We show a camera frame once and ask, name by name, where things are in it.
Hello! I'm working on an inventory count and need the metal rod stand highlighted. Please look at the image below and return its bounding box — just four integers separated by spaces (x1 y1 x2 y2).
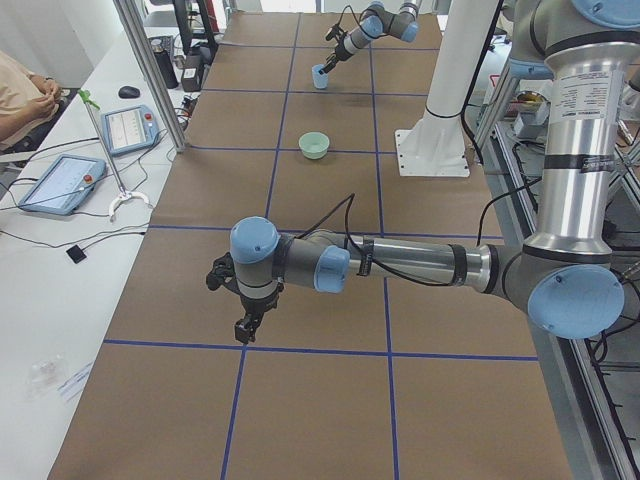
78 89 153 222

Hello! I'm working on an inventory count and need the near teach pendant tablet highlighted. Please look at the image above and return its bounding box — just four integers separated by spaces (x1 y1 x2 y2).
18 154 106 216

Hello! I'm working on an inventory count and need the aluminium frame post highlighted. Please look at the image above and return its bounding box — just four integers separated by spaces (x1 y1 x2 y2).
113 0 186 153

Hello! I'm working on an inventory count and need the mint green bowl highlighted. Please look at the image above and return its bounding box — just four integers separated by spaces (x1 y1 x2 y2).
298 131 330 160

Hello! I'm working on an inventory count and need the black water bottle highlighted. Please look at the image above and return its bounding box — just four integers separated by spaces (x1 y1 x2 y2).
150 39 178 89

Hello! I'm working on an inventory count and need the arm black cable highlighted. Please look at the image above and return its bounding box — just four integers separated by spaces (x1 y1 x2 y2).
294 193 541 287
335 4 364 31

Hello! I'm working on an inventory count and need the black computer mouse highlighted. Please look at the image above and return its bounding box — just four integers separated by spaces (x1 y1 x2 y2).
118 85 141 99

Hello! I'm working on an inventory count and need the clear plastic bag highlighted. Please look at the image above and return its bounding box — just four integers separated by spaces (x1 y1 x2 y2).
25 354 68 401

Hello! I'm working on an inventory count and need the light blue plastic cup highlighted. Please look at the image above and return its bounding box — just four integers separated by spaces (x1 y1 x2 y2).
311 64 329 90

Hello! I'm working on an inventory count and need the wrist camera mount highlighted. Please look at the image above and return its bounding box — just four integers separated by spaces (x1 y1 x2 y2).
325 24 346 42
205 252 235 291

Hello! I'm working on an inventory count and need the black box device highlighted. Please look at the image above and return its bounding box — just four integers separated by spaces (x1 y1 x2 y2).
181 45 213 92

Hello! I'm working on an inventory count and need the far teach pendant tablet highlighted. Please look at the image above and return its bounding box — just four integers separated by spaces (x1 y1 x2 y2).
101 105 160 157

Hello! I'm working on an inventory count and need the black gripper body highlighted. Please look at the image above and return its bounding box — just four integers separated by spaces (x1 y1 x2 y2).
239 282 280 320
331 43 351 64

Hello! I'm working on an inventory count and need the teach pendant tablet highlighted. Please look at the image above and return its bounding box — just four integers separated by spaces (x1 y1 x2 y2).
101 105 160 157
18 154 106 216

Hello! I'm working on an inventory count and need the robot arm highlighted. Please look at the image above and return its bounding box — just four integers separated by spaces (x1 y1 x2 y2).
318 1 422 74
226 1 639 344

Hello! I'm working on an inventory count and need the seated person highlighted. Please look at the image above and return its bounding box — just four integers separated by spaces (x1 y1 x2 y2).
1 52 63 153

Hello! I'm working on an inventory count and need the white pedestal column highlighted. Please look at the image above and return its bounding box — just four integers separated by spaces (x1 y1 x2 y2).
395 0 501 178

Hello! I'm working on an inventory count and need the small black square device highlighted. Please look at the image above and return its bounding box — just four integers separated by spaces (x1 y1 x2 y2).
66 245 87 264

